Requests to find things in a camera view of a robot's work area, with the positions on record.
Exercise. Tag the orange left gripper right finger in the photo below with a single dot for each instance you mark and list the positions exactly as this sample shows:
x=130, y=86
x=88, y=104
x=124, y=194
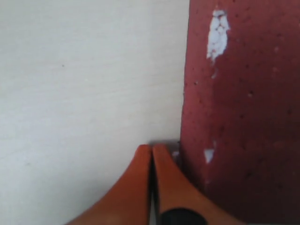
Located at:
x=178, y=201

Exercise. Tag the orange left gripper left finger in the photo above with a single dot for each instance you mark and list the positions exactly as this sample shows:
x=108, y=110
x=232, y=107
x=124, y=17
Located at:
x=128, y=201

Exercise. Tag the red brick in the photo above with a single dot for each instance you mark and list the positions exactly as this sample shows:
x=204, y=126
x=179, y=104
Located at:
x=240, y=130

